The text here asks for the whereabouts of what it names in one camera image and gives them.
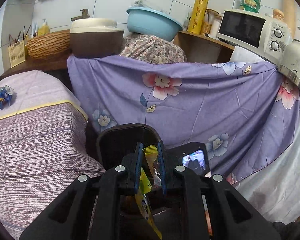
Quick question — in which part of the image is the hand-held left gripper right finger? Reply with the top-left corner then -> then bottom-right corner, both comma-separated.
157,141 -> 282,240

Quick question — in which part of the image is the beige chopstick holder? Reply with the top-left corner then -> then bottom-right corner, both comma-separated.
8,40 -> 26,68

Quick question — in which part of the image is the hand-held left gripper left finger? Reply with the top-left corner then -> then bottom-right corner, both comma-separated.
19,142 -> 144,240

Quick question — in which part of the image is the light blue plastic basin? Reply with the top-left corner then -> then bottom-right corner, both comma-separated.
126,7 -> 183,42

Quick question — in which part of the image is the white electric kettle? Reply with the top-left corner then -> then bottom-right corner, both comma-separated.
277,39 -> 300,98

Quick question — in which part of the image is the bronze faucet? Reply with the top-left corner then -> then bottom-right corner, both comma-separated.
70,9 -> 89,22

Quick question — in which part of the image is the brown cream rice cooker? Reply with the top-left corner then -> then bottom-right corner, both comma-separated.
69,17 -> 124,58

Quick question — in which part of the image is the wooden counter board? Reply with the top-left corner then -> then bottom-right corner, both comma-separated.
0,55 -> 72,79

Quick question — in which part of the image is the woven-look wash basin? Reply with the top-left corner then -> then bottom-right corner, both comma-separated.
26,29 -> 72,60

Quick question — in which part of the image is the clear plastic bag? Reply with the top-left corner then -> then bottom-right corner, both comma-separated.
132,0 -> 170,14

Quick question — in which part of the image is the white plastic sheet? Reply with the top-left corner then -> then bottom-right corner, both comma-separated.
230,97 -> 300,225

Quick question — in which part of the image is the yellow soap bottle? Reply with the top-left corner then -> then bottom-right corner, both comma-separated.
37,19 -> 50,36

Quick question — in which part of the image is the blue foil wrapper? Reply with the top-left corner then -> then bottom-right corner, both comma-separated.
0,85 -> 17,110

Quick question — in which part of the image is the purple floral cloth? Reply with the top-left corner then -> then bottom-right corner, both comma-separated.
67,55 -> 300,183

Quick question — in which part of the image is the white jar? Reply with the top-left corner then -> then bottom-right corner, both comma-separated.
210,14 -> 223,37

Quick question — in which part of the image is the tan wooden board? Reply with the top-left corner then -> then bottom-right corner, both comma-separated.
282,0 -> 297,39

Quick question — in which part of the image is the wooden cabinet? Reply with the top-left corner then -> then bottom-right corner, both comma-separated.
174,31 -> 235,63

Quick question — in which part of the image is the yellow cylinder box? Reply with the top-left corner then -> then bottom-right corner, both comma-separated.
187,0 -> 208,33

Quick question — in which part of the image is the white microwave oven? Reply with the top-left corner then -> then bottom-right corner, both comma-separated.
216,9 -> 293,55

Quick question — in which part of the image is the black trash bin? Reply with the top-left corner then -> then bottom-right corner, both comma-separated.
96,123 -> 185,220

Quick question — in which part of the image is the yellow chip packet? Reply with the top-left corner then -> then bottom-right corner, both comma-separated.
136,145 -> 163,240

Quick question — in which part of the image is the paisley cloth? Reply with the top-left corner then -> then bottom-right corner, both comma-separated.
119,34 -> 188,64

